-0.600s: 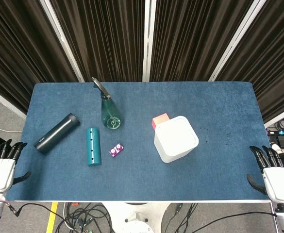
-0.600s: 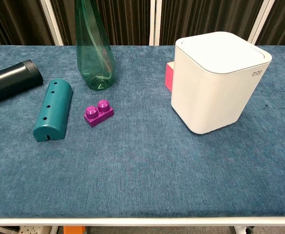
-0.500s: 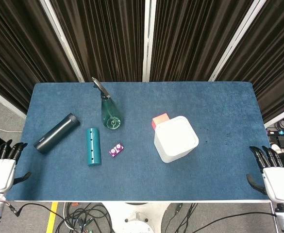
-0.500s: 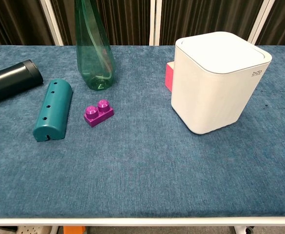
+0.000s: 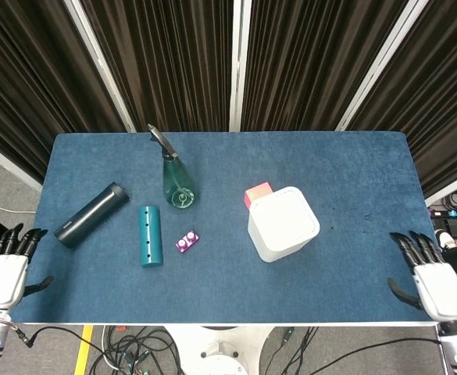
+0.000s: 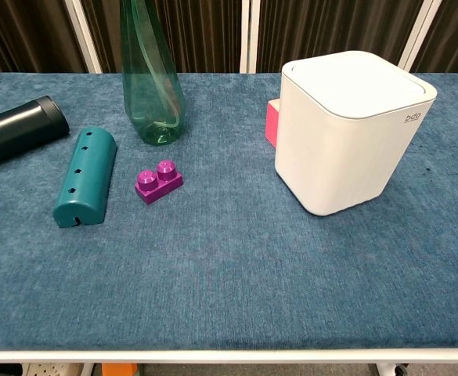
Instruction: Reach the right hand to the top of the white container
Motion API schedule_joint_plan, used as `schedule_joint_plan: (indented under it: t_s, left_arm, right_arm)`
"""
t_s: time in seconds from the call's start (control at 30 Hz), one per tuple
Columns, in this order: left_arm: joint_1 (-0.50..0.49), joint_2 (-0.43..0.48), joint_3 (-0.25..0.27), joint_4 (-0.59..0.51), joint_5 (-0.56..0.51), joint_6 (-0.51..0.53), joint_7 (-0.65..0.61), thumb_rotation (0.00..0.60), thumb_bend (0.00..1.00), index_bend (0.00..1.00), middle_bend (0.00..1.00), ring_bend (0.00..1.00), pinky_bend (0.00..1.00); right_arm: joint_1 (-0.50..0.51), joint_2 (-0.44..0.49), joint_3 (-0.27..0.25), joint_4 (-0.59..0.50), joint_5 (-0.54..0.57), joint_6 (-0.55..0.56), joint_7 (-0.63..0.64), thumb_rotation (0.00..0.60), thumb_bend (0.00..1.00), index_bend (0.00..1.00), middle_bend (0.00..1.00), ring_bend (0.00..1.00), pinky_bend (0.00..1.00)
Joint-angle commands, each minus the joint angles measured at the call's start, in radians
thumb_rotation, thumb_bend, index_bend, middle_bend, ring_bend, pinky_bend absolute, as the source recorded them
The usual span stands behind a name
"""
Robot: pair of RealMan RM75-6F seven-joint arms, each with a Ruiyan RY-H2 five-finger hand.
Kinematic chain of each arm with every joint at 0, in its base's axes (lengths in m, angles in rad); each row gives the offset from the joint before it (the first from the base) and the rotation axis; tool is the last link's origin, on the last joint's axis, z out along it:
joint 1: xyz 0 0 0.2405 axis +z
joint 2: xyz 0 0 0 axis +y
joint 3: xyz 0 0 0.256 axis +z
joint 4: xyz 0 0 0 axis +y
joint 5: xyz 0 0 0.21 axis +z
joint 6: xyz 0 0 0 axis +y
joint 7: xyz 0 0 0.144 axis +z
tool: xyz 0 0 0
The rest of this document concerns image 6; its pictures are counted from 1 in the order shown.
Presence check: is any white plastic trash bin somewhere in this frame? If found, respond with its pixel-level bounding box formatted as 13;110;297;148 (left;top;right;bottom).
274;50;438;217

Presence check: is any purple two-stud building block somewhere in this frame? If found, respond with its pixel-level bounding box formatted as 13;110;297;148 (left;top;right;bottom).
134;159;184;206

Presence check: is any pink and beige block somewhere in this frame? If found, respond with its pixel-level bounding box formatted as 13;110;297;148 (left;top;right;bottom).
265;98;283;149

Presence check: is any blue table cloth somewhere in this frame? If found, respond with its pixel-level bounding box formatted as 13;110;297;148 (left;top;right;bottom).
0;71;458;351

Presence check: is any green transparent spray bottle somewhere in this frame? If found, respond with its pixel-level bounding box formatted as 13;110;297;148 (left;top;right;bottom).
119;0;186;147

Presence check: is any teal half-round holder with holes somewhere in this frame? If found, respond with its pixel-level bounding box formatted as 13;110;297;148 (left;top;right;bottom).
52;128;119;230

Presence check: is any orange object under table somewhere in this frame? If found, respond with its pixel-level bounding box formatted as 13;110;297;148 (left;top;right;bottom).
101;363;139;376

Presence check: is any black cylindrical thermos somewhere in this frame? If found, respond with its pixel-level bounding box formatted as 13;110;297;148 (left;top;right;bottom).
0;95;70;172

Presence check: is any white perforated object under table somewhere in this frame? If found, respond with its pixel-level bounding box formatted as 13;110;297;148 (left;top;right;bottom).
21;363;85;376

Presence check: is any dark brown curtain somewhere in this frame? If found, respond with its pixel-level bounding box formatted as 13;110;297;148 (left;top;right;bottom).
0;0;458;74

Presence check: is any white partition frame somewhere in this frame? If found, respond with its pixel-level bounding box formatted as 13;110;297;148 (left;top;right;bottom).
63;0;443;74

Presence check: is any white table frame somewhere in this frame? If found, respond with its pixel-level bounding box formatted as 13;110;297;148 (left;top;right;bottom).
0;348;458;376

